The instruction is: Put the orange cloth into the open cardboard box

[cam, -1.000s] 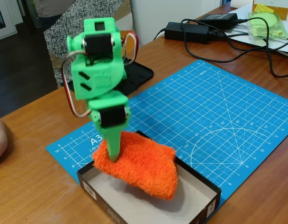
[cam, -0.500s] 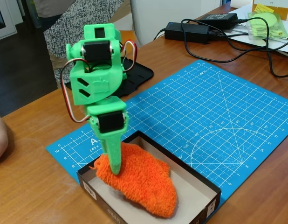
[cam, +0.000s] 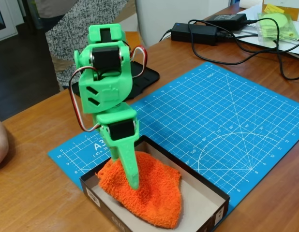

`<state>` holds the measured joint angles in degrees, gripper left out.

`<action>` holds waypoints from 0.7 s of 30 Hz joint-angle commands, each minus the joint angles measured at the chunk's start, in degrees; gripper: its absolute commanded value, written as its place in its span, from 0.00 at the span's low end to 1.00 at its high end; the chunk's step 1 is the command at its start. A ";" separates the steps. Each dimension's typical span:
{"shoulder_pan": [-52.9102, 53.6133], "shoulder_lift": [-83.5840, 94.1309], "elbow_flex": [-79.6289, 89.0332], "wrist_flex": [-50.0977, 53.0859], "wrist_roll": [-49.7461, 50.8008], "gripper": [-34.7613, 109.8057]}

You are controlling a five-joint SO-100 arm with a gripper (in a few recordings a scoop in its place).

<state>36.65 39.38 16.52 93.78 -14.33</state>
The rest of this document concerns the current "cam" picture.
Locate yellow sticky note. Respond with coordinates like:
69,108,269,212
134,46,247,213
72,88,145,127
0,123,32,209
264,3,285,15

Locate slim black power adapter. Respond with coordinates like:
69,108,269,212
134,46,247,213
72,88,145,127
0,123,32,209
207,13,248,31

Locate shallow black cardboard box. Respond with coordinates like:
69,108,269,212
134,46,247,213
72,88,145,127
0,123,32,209
79,135,231,232

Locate blue cutting mat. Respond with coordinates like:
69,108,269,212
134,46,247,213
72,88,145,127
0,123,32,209
47,61,299,211

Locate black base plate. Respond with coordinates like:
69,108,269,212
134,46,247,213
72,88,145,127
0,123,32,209
67,59,161,101

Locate person in speckled dress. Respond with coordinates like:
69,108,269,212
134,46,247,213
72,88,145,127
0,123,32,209
34,0,138,90

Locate short black adapter cable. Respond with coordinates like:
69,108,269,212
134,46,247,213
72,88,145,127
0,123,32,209
159,28,173,43

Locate orange terry cloth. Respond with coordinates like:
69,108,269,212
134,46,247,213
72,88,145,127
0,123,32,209
95,150,183,230

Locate clear bag of green parts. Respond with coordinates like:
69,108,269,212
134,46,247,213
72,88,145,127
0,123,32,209
257,12,299,44

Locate brown cardboard box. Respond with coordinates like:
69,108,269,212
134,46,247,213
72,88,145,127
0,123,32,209
261,0,299,22

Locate white paper sheets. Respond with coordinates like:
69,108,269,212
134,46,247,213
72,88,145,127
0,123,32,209
233,6,299,61

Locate long black power cable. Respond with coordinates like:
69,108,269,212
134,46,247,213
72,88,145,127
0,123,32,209
187,18,299,81

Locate large black power adapter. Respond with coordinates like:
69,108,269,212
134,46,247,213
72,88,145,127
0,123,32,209
170,22,219,46

